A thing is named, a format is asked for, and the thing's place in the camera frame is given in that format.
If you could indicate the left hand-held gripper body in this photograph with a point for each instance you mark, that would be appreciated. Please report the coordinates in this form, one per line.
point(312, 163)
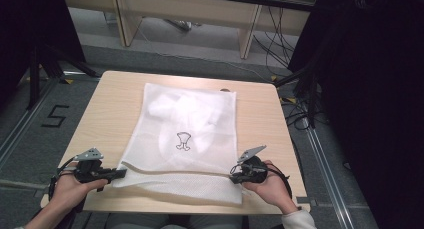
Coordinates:
point(90, 170)

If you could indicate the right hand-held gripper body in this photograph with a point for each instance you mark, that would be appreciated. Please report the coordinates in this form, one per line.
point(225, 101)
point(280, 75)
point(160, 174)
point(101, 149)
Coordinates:
point(255, 170)

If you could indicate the white mesh laundry bag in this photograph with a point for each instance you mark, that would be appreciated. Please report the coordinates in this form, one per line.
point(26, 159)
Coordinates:
point(190, 122)

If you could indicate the person's right hand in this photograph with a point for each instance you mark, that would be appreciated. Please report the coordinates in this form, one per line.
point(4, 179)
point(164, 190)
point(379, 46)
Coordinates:
point(273, 189)

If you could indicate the person's left hand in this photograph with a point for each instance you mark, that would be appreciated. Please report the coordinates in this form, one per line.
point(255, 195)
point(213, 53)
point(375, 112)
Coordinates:
point(68, 192)

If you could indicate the yellow tape mark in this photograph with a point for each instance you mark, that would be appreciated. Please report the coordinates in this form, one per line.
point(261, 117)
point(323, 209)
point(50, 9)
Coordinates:
point(273, 78)
point(68, 81)
point(289, 100)

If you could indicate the white garment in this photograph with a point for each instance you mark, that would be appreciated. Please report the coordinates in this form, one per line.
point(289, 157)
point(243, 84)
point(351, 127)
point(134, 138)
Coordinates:
point(186, 112)

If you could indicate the black metal stand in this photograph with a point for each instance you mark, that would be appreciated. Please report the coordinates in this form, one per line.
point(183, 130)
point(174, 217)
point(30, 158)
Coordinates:
point(33, 82)
point(311, 99)

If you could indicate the black curtain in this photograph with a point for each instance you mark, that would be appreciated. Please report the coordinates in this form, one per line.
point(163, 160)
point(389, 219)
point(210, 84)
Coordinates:
point(373, 105)
point(30, 29)

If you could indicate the grey power strip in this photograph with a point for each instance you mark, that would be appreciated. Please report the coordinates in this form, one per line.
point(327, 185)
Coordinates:
point(181, 24)

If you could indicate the metal floor rail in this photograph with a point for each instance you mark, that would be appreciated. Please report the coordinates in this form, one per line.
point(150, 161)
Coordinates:
point(23, 122)
point(328, 175)

